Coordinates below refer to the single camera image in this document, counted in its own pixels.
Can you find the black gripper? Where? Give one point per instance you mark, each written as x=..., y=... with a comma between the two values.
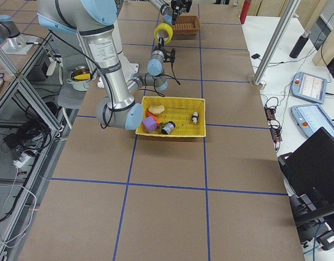
x=175, y=12
x=159, y=47

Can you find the yellow clear tape roll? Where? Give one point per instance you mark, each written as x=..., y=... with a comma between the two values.
x=163, y=31

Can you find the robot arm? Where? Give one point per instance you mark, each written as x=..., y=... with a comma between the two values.
x=94, y=22
x=172, y=11

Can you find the brown wicker basket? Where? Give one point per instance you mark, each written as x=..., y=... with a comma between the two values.
x=186, y=25

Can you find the yellow woven plastic basket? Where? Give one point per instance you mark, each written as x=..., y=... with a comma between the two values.
x=187, y=114

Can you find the toy croissant bread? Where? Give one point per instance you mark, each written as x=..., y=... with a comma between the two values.
x=156, y=109

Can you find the red cylinder bottle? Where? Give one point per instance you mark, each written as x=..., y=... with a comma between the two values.
x=244, y=11

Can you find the toy carrot with leaves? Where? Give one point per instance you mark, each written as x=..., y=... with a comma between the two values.
x=158, y=121

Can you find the panda figurine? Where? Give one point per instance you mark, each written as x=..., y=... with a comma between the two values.
x=194, y=117

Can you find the purple foam cube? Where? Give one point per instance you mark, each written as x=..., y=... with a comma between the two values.
x=149, y=124

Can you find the silver black battery can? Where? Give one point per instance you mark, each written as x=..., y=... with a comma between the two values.
x=168, y=128

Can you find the white enamel pot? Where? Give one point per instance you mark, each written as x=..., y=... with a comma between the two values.
x=79, y=78

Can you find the small black phone device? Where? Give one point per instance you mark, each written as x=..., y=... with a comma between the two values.
x=255, y=56

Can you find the black water bottle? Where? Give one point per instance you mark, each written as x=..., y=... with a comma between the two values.
x=299, y=45

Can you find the blue teach pendant far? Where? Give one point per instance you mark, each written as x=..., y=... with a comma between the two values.
x=309, y=87

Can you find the blue teach pendant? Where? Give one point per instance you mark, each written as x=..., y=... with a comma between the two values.
x=309, y=87
x=311, y=117

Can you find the blue teach pendant near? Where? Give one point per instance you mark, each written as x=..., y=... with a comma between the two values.
x=311, y=117

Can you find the black laptop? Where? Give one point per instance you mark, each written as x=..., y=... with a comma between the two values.
x=310, y=168

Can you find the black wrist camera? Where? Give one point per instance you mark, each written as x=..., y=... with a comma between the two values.
x=170, y=56

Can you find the aluminium frame post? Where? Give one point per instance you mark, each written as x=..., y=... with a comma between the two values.
x=274, y=41

